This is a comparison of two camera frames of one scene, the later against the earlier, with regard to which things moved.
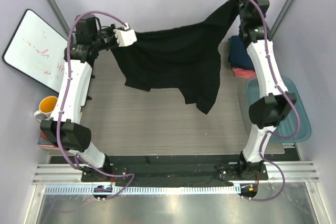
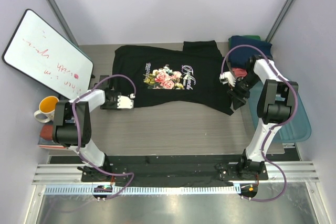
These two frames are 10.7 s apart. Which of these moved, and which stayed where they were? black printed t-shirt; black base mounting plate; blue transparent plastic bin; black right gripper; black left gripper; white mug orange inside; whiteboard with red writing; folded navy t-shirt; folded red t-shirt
Moved: black printed t-shirt; black left gripper; black right gripper
Stayed: blue transparent plastic bin; white mug orange inside; folded red t-shirt; whiteboard with red writing; black base mounting plate; folded navy t-shirt
